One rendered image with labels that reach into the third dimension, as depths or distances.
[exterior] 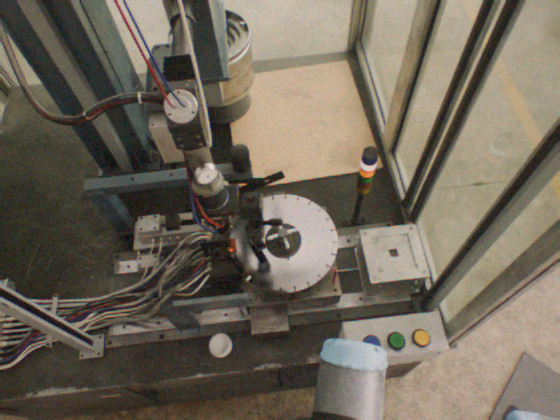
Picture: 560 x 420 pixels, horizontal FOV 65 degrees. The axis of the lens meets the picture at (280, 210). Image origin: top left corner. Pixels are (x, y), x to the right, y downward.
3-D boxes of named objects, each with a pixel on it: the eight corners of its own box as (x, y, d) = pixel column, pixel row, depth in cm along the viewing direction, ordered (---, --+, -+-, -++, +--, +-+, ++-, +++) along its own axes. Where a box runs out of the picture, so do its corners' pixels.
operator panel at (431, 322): (425, 324, 140) (438, 310, 127) (435, 360, 134) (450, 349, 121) (338, 335, 139) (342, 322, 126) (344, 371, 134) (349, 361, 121)
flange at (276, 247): (258, 237, 135) (257, 233, 133) (287, 218, 138) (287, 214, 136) (278, 264, 130) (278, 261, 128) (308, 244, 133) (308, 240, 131)
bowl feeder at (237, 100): (256, 75, 197) (247, 3, 166) (262, 128, 182) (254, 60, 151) (187, 83, 197) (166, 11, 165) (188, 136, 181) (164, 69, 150)
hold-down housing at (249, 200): (267, 225, 123) (262, 186, 105) (266, 241, 121) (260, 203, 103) (247, 224, 123) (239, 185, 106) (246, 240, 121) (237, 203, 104)
